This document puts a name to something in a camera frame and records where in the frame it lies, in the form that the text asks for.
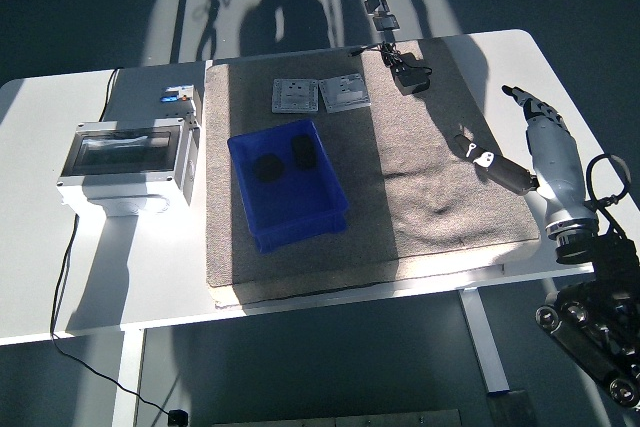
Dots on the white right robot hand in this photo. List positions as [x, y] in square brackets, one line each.
[557, 162]

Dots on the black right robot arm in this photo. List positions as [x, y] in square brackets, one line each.
[600, 297]

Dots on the blue plastic box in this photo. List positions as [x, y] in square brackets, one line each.
[300, 202]

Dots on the white distribution box clear lid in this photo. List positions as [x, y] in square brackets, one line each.
[125, 157]

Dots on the black power adapter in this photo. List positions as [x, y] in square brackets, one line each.
[412, 78]

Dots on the white table leg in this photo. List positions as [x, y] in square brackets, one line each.
[487, 342]
[127, 377]

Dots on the grey-brown mat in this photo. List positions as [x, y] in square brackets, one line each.
[360, 172]

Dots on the grey socket plate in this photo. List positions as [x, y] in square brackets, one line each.
[346, 93]
[295, 96]

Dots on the black floor clamp device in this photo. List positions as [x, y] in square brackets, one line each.
[382, 14]

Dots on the grey table foot block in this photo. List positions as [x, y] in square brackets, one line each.
[510, 409]

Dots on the white blue circuit breaker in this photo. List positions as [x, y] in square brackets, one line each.
[177, 99]

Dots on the black floor plug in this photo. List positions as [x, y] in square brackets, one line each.
[178, 417]

